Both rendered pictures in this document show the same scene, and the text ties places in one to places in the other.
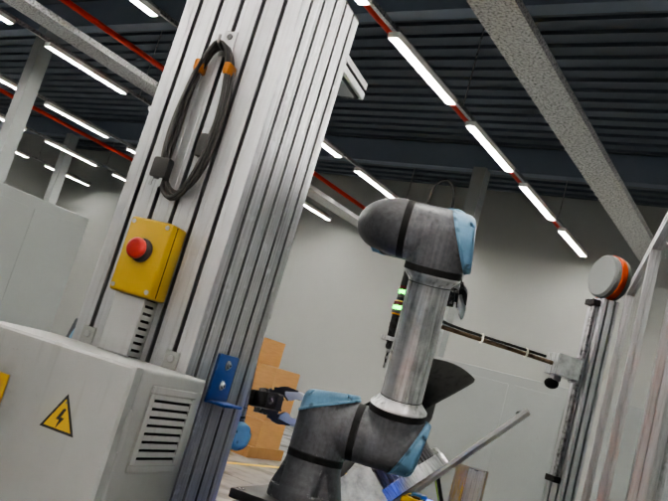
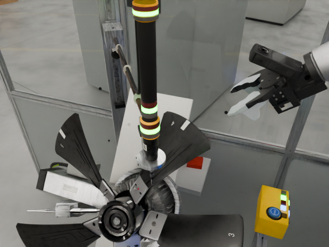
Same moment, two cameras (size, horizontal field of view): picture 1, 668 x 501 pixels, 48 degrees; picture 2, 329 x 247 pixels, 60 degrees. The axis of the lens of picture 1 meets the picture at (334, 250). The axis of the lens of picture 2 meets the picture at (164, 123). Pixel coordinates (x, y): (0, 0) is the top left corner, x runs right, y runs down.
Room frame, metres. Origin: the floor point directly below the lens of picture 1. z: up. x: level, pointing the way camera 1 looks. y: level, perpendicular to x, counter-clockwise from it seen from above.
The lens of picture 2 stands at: (2.29, 0.25, 1.94)
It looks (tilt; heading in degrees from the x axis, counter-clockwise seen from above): 37 degrees down; 271
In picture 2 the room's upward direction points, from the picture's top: straight up
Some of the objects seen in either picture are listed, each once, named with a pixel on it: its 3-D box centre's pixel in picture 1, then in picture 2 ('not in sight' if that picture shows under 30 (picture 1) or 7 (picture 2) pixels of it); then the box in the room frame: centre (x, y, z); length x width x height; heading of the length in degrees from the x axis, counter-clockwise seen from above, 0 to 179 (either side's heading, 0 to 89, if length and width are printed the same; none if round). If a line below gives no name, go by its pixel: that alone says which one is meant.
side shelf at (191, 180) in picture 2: not in sight; (172, 167); (2.26, -0.80, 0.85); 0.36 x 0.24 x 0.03; 161
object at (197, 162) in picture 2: not in sight; (195, 161); (2.14, -0.83, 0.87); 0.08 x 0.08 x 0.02; 78
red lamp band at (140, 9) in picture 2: not in sight; (145, 5); (2.32, -0.25, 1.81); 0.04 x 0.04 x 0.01
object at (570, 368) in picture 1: (565, 367); (113, 34); (2.50, -0.85, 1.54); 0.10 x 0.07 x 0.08; 106
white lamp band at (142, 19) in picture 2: not in sight; (145, 15); (2.32, -0.25, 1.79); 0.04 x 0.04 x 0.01
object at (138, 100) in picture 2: (482, 340); (127, 70); (2.41, -0.54, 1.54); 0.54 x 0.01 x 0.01; 106
